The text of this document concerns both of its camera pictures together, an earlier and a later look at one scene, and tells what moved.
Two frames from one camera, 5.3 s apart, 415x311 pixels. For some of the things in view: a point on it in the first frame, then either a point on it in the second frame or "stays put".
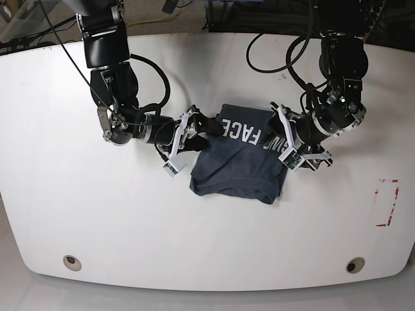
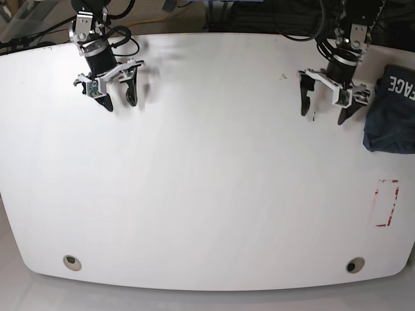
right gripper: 313,154 → 339,76
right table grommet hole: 355,265 stays put
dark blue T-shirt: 245,161 → 390,122
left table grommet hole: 72,262 stays put
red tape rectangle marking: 376,191 stays put
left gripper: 187,129 → 105,69
